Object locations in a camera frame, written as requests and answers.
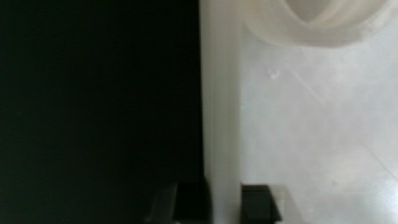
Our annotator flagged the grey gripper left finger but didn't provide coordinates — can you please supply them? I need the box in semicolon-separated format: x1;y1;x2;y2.
143;180;211;224

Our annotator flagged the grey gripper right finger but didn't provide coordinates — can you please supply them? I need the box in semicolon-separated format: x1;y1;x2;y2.
239;185;282;224

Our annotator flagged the white desk top tray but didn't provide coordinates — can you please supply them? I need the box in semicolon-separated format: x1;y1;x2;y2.
199;0;398;224

